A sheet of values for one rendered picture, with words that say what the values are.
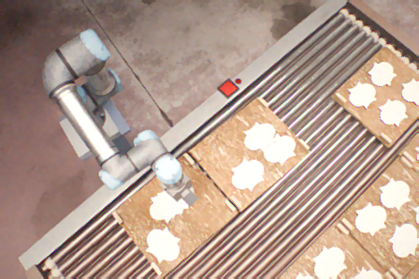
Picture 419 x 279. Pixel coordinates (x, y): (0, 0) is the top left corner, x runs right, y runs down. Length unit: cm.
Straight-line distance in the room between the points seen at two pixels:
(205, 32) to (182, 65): 35
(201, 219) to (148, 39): 191
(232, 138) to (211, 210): 33
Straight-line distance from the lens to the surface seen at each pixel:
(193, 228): 158
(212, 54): 299
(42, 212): 284
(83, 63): 126
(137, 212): 162
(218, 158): 163
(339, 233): 163
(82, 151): 179
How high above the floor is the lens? 249
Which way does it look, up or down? 70 degrees down
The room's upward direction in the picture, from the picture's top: 8 degrees counter-clockwise
